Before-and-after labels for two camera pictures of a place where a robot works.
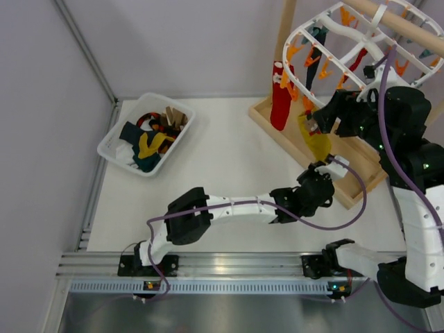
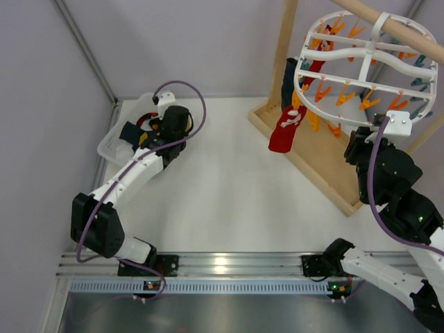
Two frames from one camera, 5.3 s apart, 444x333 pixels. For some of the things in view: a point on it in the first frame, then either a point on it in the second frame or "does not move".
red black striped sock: x=148 y=116 does not move
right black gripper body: x=330 y=113 -> x=356 y=146
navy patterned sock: x=131 y=133 does not move
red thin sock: x=361 y=54 -> x=316 y=65
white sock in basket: x=125 y=155 does not move
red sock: x=281 y=98 -> x=286 y=130
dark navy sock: x=320 y=34 -> x=288 y=82
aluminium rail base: x=88 y=273 does not move
